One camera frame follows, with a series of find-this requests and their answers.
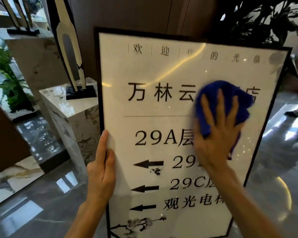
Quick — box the person's left hand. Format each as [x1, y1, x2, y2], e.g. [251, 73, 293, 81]
[86, 130, 116, 205]

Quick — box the person's right hand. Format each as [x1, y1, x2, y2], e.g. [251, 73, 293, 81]
[192, 89, 244, 173]

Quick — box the blue microfiber cloth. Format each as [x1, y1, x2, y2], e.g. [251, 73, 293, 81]
[194, 80, 255, 161]

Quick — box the black framed white sign board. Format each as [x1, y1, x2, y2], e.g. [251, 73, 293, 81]
[94, 27, 293, 238]

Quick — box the person's right forearm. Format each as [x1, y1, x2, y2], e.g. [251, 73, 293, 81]
[207, 163, 283, 238]

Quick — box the person's left forearm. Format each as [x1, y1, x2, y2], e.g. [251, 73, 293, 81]
[64, 199, 108, 238]

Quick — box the large dark leafy plant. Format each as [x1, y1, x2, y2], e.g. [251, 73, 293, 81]
[215, 0, 298, 60]

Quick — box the black white abstract sculpture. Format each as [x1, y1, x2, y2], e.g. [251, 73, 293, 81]
[46, 0, 97, 100]

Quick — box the green fern plant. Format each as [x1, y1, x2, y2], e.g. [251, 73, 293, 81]
[0, 40, 35, 113]

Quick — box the black gold abstract sculpture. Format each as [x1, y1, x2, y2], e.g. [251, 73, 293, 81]
[0, 0, 41, 36]

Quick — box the short white marble pedestal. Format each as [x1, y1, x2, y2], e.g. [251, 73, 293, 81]
[39, 77, 101, 181]

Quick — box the tall white marble pedestal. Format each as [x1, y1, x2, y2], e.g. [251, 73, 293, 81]
[0, 27, 72, 114]

